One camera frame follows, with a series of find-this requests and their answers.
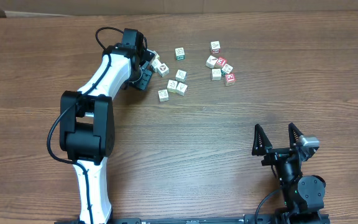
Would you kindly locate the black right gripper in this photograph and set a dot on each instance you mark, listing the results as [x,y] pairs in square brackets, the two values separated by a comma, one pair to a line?
[276,154]

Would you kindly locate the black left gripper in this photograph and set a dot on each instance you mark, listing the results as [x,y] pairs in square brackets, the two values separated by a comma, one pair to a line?
[142,82]

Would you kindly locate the plain wooden block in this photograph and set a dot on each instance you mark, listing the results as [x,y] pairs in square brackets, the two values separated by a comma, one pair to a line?
[163,95]

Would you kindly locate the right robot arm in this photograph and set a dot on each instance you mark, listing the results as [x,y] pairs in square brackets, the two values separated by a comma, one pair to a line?
[303,195]

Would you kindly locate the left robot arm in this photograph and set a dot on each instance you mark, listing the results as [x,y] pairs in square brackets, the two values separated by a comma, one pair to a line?
[86,121]

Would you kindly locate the wooden block letter blue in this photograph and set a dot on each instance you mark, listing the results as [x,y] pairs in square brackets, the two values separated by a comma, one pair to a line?
[155,65]

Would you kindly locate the wooden block round picture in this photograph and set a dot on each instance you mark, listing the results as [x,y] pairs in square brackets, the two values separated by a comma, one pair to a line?
[163,69]

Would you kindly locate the wooden block brown picture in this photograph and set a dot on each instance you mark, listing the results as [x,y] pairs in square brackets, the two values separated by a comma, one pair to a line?
[156,55]

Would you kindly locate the wooden block yellow side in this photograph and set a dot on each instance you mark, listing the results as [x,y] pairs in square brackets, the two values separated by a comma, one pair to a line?
[172,86]

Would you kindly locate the wooden block fish picture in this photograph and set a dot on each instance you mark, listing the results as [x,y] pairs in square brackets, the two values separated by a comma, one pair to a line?
[180,76]

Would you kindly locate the wooden block ice cream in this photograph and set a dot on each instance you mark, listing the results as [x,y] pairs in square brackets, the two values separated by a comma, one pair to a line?
[181,88]

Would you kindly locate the wooden block green side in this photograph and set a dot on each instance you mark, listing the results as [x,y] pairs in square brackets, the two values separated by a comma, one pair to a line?
[179,53]

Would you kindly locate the wooden block brush picture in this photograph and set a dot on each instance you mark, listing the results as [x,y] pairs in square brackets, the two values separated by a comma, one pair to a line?
[211,61]

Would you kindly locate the wooden block pretzel picture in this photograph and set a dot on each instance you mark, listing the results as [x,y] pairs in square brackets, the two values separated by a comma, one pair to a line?
[216,74]

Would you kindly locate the wooden block red side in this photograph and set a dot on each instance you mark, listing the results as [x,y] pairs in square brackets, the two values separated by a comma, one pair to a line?
[215,47]

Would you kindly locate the wooden block teal side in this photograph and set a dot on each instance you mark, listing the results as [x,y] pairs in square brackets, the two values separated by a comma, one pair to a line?
[226,69]

